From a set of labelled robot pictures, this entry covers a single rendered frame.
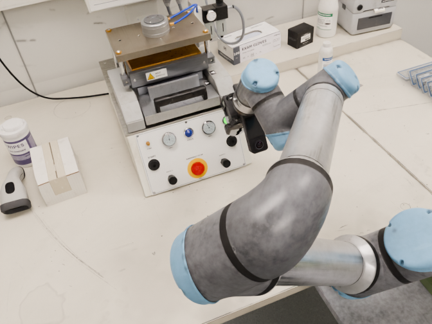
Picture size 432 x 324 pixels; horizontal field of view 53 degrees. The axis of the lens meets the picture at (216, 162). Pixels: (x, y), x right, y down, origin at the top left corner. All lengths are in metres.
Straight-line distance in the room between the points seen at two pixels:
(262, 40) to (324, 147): 1.15
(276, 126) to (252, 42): 0.87
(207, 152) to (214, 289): 0.72
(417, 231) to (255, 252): 0.41
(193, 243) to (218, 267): 0.05
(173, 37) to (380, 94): 0.79
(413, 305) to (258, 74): 0.61
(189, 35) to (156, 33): 0.09
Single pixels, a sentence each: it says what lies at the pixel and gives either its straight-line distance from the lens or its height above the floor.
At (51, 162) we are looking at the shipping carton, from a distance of 1.37.
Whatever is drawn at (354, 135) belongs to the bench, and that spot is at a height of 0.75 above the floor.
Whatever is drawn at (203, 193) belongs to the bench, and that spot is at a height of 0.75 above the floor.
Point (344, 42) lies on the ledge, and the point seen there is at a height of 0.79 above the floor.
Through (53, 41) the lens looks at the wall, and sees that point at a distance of 1.80.
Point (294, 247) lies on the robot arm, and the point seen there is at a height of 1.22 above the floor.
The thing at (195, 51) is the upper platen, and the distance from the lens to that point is 1.29.
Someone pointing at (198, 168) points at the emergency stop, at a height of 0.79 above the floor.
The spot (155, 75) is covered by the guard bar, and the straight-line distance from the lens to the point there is 1.25.
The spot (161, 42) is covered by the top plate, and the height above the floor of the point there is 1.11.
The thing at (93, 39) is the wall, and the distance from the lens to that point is 1.81.
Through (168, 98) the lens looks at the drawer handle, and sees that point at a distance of 1.19.
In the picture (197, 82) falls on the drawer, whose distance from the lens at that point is 1.28.
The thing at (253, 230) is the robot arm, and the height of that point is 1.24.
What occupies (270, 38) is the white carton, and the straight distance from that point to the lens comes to 1.79.
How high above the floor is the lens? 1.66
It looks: 42 degrees down
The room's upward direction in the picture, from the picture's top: 6 degrees counter-clockwise
